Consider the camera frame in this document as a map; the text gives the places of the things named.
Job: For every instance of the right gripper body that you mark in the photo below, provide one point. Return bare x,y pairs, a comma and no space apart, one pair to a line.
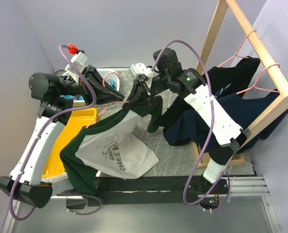
158,84

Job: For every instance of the white plastic basket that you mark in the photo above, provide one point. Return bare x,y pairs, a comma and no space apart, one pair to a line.
101,75

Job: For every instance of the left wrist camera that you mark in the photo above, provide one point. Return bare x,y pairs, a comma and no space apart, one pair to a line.
79,58

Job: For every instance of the navy blue t shirt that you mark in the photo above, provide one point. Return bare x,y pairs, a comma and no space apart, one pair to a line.
182,124

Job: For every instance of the yellow plastic tray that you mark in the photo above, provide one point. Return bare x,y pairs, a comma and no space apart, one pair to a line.
77,120

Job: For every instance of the black t shirt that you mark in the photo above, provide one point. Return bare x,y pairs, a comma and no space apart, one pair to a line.
224,81

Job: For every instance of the black base bar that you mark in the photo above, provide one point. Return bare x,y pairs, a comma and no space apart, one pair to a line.
146,190

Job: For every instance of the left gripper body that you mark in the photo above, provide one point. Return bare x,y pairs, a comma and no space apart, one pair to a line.
68,84

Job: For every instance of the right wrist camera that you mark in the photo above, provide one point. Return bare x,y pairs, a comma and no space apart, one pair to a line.
140,69

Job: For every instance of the pink wire hanger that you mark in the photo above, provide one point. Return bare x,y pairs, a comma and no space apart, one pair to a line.
108,105

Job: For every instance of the wooden clothes rack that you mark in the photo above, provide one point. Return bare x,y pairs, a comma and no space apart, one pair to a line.
280,104

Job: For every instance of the blue shark print cloth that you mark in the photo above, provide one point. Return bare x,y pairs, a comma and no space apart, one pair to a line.
111,83

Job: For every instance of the white green t shirt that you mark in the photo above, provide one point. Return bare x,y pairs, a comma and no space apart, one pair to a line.
110,147

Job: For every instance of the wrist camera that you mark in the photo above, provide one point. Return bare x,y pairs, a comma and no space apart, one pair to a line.
79,58
140,69

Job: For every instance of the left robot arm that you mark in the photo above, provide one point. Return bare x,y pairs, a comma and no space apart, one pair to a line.
60,96

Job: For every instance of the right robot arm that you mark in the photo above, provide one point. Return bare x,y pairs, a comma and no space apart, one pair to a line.
168,74

